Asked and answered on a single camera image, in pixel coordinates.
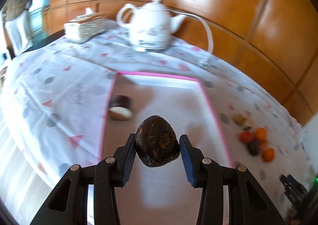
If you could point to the small red tomato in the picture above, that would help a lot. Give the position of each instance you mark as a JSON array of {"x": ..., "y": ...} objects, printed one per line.
[{"x": 246, "y": 137}]

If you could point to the white patterned tissue box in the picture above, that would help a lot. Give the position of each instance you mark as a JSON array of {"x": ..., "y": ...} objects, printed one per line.
[{"x": 83, "y": 27}]

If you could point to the small dark brown chestnut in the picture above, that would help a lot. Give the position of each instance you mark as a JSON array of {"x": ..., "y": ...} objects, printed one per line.
[{"x": 253, "y": 147}]

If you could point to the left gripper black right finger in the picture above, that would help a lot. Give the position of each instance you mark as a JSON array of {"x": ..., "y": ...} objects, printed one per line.
[{"x": 228, "y": 194}]

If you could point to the small orange kumquat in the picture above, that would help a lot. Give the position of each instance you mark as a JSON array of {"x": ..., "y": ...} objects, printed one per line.
[{"x": 264, "y": 145}]

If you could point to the large orange tangerine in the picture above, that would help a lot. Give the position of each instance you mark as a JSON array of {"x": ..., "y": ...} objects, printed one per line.
[{"x": 260, "y": 134}]

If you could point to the large dark brown water chestnut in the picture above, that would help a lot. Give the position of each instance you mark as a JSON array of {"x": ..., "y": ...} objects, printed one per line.
[{"x": 156, "y": 143}]

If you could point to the white ceramic electric kettle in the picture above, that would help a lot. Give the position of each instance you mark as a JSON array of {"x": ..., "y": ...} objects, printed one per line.
[{"x": 150, "y": 27}]

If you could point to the woman in tan jacket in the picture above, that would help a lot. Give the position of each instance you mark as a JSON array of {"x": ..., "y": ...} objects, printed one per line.
[{"x": 17, "y": 24}]

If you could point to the small tan longan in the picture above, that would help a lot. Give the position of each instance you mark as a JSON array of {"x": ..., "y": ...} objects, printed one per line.
[{"x": 239, "y": 119}]

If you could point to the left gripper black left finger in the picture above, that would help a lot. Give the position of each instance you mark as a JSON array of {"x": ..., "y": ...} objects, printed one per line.
[{"x": 67, "y": 203}]

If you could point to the patterned white tablecloth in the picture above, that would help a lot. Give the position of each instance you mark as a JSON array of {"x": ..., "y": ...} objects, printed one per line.
[{"x": 55, "y": 103}]

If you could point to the cut tan fruit piece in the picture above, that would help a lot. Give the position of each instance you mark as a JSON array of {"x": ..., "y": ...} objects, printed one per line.
[{"x": 247, "y": 124}]

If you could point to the pink shallow box tray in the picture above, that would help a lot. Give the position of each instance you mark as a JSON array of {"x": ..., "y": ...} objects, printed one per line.
[{"x": 163, "y": 195}]

